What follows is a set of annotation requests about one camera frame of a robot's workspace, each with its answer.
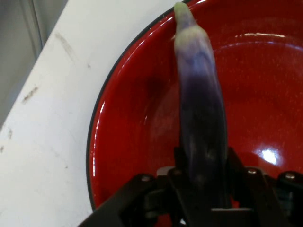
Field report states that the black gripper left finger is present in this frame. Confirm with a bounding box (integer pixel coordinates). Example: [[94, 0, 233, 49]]
[[78, 146, 197, 227]]

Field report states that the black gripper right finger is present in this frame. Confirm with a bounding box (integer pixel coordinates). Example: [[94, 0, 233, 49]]
[[210, 146, 303, 227]]

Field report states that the purple toy eggplant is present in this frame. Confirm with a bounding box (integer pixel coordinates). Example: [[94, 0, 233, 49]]
[[173, 1, 232, 209]]

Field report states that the red plate with black rim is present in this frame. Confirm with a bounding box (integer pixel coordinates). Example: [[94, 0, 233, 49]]
[[86, 0, 303, 227]]

